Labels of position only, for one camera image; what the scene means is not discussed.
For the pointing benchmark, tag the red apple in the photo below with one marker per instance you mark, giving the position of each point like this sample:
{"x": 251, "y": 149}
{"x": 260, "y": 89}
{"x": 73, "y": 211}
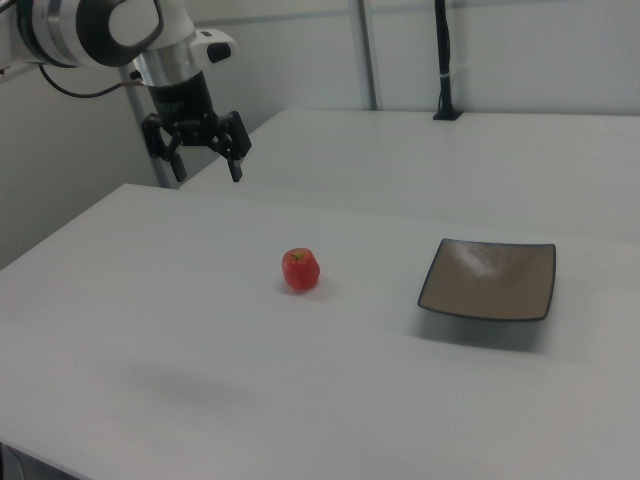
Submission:
{"x": 300, "y": 272}

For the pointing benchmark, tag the grey metal partition post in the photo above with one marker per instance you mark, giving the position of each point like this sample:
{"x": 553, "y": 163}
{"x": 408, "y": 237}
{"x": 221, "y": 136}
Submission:
{"x": 137, "y": 107}
{"x": 365, "y": 60}

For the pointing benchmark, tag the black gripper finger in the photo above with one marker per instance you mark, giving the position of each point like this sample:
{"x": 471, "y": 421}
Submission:
{"x": 235, "y": 140}
{"x": 162, "y": 140}

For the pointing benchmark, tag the square brown ceramic plate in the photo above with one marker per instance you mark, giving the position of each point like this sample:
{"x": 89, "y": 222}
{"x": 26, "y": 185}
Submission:
{"x": 485, "y": 290}

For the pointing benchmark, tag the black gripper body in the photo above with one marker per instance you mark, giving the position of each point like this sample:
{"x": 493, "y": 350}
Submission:
{"x": 182, "y": 100}

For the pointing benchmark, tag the black camera stand pole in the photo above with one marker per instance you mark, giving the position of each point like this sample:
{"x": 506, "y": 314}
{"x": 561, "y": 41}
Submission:
{"x": 444, "y": 50}

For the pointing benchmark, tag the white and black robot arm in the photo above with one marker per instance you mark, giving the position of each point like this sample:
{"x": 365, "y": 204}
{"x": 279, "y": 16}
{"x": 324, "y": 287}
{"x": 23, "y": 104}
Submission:
{"x": 60, "y": 30}

